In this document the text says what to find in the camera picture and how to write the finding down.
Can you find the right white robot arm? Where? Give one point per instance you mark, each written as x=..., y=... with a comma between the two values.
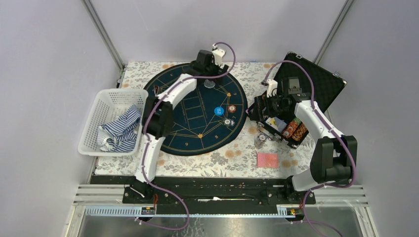
x=333, y=159

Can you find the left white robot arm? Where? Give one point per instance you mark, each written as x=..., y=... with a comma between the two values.
x=158, y=115

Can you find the floral tablecloth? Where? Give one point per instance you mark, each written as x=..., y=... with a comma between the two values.
x=236, y=159

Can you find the red chip row in case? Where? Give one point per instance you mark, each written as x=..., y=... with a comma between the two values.
x=295, y=132

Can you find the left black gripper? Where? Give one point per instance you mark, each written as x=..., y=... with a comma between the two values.
x=222, y=71

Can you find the red card deck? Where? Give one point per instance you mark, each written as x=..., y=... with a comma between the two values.
x=267, y=160

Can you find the white plastic basket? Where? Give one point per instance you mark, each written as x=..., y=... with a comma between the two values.
x=108, y=106

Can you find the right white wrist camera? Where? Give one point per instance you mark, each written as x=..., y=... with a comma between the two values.
x=272, y=87

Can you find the red five chip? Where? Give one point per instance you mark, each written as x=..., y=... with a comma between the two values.
x=231, y=108

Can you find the blue ten chip stack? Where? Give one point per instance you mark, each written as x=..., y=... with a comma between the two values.
x=260, y=140

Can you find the black chip carrying case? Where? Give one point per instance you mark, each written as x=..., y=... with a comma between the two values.
x=324, y=85

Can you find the striped blue white cloth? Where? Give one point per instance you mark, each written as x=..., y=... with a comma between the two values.
x=120, y=135

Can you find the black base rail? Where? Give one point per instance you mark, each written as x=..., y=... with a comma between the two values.
x=176, y=195

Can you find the green chip row in case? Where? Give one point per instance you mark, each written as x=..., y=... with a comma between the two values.
x=296, y=121

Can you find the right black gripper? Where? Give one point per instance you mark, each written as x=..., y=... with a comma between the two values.
x=261, y=101

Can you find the round dark blue poker mat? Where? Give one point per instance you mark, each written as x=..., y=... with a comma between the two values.
x=197, y=130

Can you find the clear plastic disc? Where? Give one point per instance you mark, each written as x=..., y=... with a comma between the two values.
x=209, y=83

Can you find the blue dealer button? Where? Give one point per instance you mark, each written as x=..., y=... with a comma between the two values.
x=219, y=111

